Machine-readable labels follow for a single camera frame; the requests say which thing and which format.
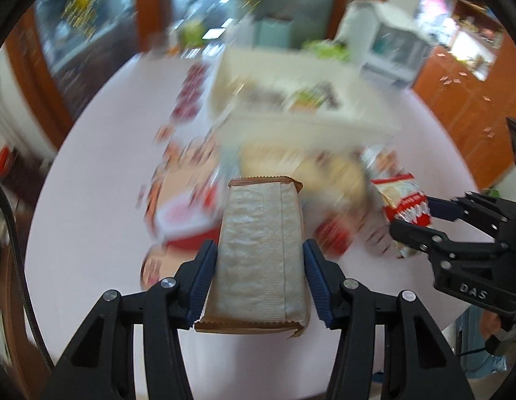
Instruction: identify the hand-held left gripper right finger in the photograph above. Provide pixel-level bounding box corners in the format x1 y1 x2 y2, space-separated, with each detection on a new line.
301 239 469 400

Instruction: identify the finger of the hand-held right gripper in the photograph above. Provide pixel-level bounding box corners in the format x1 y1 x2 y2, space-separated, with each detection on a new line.
426 192 516 234
389 219 508 269

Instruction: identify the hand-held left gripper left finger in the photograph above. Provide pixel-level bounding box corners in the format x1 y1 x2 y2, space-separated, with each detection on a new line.
41 239 219 400

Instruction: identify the red white cookie packet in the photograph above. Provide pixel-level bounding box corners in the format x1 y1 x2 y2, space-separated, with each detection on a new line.
370 173 433 259

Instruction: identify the silver foil snack packet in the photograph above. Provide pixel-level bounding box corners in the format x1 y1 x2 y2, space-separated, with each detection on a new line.
194 176 312 338

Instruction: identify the white red fruit-print packet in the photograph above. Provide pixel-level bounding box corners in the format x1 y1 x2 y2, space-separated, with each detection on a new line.
360 145 404 180

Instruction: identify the round rice cake packet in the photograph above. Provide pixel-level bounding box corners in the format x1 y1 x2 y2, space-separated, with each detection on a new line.
299 154 369 217

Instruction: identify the clear bread packet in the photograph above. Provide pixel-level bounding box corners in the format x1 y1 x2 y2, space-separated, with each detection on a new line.
239 144 310 182

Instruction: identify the white plastic tray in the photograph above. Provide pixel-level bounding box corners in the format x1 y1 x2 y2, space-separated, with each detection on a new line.
208 46 402 151

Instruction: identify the green pastry packet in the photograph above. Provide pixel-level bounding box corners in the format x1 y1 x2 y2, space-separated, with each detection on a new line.
289 87 330 111

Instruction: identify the white bottle storage cabinet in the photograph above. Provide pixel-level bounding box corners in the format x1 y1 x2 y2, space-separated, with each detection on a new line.
358 21 433 88

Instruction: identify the green tissue pack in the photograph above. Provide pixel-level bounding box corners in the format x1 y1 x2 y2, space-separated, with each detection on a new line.
305 39 350 62

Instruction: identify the red lidded container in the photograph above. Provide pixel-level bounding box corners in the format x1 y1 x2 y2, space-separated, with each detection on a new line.
0 146 17 176

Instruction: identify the glass bottle with green label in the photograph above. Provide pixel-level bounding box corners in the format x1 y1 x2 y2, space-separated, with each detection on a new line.
179 19 206 47

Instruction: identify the teal canister with brown lid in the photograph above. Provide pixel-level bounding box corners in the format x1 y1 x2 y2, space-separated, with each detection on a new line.
256 17 294 51

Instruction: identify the wood-framed glass sliding door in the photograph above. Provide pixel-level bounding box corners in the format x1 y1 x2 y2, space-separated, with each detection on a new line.
4 0 354 146

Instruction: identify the wooden wall cabinet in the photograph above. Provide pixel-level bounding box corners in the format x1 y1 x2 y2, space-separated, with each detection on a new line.
412 0 516 192

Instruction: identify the black cable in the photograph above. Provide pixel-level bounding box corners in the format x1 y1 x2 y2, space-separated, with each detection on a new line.
0 175 54 367

